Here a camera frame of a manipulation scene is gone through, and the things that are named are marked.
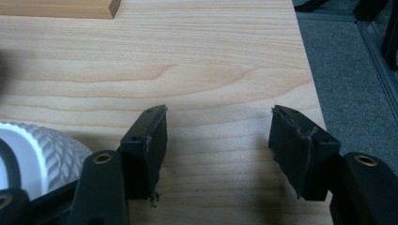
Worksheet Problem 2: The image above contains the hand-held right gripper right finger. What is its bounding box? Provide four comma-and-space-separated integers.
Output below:
268, 104, 342, 202

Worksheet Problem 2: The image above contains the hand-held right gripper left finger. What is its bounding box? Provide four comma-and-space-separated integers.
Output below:
119, 104, 169, 201

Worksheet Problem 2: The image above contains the black white canvas sneaker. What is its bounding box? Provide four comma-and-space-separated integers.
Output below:
0, 121, 94, 202

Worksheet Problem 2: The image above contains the wooden three-tier shoe rack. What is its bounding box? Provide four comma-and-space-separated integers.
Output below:
0, 0, 122, 21

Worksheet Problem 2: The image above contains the grey metal floor rail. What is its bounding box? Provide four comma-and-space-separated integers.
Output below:
356, 20, 398, 121

